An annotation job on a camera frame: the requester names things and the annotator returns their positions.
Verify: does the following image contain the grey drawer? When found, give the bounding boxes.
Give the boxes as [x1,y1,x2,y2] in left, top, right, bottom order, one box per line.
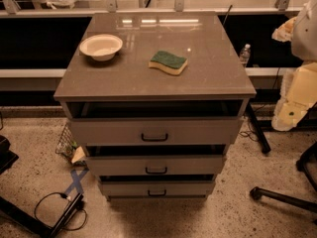
[99,181,215,197]
[85,155,224,176]
[69,118,242,146]

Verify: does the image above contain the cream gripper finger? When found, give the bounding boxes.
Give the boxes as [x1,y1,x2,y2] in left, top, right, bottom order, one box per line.
[271,17,296,42]

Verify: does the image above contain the green yellow sponge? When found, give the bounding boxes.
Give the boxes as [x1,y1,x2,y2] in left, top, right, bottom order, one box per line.
[149,51,188,75]

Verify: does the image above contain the black cable on floor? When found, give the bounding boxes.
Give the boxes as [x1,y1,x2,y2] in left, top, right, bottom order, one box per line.
[33,191,88,232]

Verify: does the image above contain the black equipment left edge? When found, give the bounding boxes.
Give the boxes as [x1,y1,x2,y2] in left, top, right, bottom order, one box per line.
[0,135,19,175]

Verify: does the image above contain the blue tape cross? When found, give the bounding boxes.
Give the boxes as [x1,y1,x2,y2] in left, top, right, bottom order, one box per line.
[64,169,88,195]

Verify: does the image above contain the grey top drawer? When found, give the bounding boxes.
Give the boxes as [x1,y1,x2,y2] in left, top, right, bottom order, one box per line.
[69,118,242,146]

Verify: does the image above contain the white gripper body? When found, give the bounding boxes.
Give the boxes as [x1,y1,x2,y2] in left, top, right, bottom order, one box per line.
[271,62,317,131]

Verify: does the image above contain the clear plastic water bottle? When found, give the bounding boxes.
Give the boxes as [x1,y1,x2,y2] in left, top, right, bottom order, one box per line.
[239,44,251,67]

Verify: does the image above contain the white paper bowl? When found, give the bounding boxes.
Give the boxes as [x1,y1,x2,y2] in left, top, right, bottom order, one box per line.
[79,34,123,61]

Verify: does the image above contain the grey drawer cabinet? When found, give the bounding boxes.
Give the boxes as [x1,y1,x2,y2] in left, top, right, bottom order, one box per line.
[53,11,258,201]

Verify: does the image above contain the black floor stand leg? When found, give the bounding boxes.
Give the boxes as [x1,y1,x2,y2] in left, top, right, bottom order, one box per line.
[0,193,83,238]

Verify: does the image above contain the grey bottom drawer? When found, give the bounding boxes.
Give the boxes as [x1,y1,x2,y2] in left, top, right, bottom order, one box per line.
[99,181,215,197]

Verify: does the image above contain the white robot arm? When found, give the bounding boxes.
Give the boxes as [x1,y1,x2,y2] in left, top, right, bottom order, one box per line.
[271,0,317,131]

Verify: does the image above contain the black table leg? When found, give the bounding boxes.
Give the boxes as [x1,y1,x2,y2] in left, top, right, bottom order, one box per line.
[246,103,270,154]

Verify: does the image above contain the black office chair base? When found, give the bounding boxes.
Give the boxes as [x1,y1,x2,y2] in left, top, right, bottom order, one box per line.
[249,143,317,224]

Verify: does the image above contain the wire mesh waste basket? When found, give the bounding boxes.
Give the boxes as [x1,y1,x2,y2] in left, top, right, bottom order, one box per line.
[55,125,85,167]

